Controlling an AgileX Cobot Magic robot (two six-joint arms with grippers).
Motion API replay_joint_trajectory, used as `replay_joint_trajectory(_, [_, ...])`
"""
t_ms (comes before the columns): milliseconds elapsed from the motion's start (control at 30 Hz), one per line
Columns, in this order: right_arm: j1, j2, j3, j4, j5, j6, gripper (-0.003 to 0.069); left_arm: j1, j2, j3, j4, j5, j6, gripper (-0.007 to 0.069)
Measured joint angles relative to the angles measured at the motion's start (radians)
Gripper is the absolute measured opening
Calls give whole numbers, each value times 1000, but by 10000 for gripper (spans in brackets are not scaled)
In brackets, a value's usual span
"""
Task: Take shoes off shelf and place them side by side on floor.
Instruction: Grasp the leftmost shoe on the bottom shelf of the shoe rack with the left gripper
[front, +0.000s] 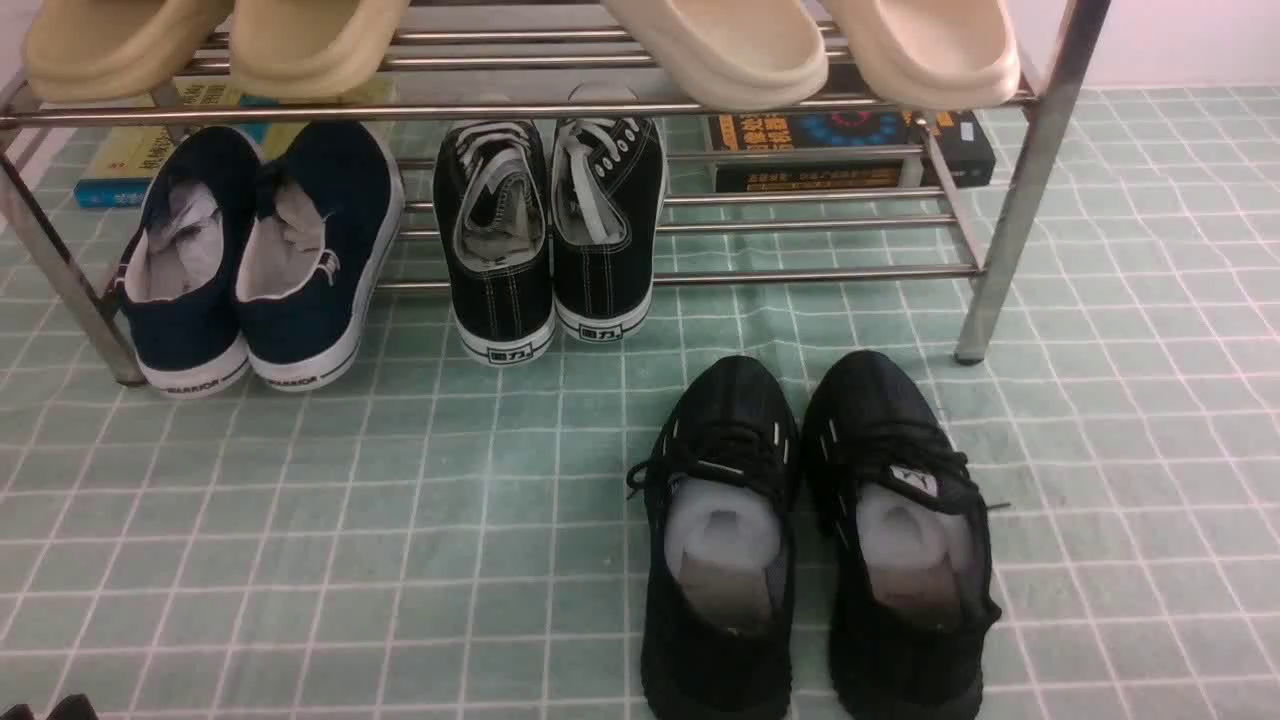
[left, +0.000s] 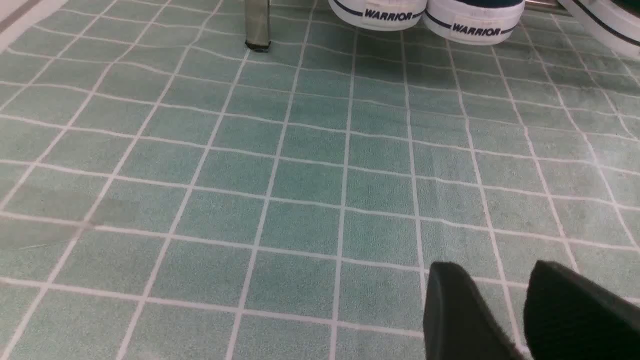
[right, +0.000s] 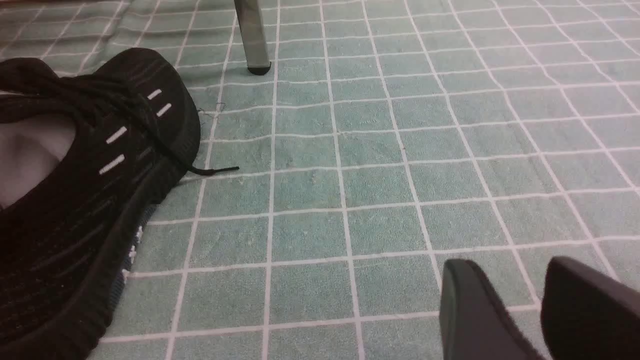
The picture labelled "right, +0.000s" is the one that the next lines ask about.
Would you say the metal shoe rack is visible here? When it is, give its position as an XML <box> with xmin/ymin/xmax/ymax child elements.
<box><xmin>233</xmin><ymin>0</ymin><xmax>272</xmax><ymax>76</ymax></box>

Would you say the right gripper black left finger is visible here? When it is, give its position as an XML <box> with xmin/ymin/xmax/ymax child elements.
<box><xmin>439</xmin><ymin>259</ymin><xmax>544</xmax><ymax>360</ymax></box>

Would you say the black knit sneaker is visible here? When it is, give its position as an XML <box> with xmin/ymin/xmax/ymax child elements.
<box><xmin>1</xmin><ymin>47</ymin><xmax>237</xmax><ymax>360</ymax></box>

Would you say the green grid floor mat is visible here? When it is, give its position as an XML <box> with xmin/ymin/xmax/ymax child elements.
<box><xmin>1</xmin><ymin>0</ymin><xmax>640</xmax><ymax>360</ymax></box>

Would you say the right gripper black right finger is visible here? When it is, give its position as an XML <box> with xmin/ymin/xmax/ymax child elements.
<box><xmin>541</xmin><ymin>256</ymin><xmax>640</xmax><ymax>360</ymax></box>

